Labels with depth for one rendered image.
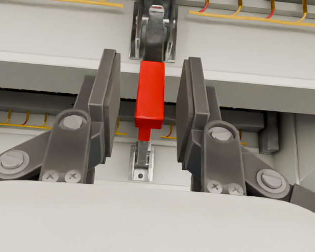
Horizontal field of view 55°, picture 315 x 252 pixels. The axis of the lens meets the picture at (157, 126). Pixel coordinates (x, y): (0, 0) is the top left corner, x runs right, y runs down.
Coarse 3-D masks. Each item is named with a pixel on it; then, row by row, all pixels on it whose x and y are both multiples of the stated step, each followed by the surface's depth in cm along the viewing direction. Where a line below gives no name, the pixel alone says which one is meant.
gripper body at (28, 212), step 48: (0, 192) 7; (48, 192) 7; (96, 192) 7; (144, 192) 7; (192, 192) 8; (0, 240) 6; (48, 240) 6; (96, 240) 6; (144, 240) 6; (192, 240) 6; (240, 240) 7; (288, 240) 7
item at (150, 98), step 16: (160, 16) 16; (160, 32) 16; (144, 48) 15; (160, 48) 15; (144, 64) 14; (160, 64) 14; (144, 80) 14; (160, 80) 14; (144, 96) 13; (160, 96) 13; (144, 112) 13; (160, 112) 13; (160, 128) 13
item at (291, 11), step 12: (180, 0) 19; (192, 0) 19; (204, 0) 19; (216, 0) 19; (228, 0) 19; (252, 0) 19; (264, 0) 19; (264, 12) 20; (276, 12) 20; (288, 12) 20; (300, 12) 20; (312, 12) 19
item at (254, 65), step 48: (0, 0) 19; (48, 0) 19; (96, 0) 19; (0, 48) 18; (48, 48) 18; (96, 48) 18; (192, 48) 19; (240, 48) 19; (288, 48) 19; (240, 96) 21; (288, 96) 20
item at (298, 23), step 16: (64, 0) 18; (80, 0) 18; (208, 0) 18; (240, 0) 19; (272, 0) 19; (288, 0) 19; (304, 0) 19; (208, 16) 19; (224, 16) 19; (240, 16) 19; (304, 16) 19
